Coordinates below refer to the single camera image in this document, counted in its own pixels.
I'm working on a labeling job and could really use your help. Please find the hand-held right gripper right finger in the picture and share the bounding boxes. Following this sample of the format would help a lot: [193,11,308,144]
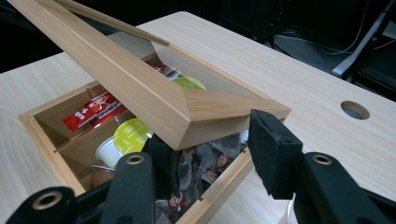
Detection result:
[247,108,395,224]

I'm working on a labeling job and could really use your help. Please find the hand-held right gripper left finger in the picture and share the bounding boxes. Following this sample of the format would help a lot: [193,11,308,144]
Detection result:
[99,133,184,224]

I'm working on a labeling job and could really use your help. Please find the wooden tea box glass lid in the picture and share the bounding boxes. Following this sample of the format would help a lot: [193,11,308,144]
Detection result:
[6,0,292,224]

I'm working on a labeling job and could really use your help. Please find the brown coffee capsule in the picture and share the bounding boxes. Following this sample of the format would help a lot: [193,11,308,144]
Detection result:
[91,164,117,189]

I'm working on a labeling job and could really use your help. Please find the yellow lid white capsule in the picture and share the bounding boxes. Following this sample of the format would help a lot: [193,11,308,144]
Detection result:
[172,76,207,92]
[94,117,154,169]

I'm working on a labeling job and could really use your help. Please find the dark patterned sachets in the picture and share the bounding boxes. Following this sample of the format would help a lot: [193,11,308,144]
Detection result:
[154,130,250,224]

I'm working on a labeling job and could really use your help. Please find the pile of red stick packets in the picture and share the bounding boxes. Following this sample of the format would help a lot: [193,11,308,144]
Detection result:
[62,61,183,133]

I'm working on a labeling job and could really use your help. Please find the black folding chair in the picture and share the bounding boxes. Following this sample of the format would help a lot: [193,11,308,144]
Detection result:
[348,18,396,102]

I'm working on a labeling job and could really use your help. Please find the black equipment cabinet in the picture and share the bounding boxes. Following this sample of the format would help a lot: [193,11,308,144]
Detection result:
[218,0,283,43]

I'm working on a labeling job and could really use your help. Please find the white floor cable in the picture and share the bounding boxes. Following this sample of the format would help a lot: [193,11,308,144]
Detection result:
[319,0,396,56]

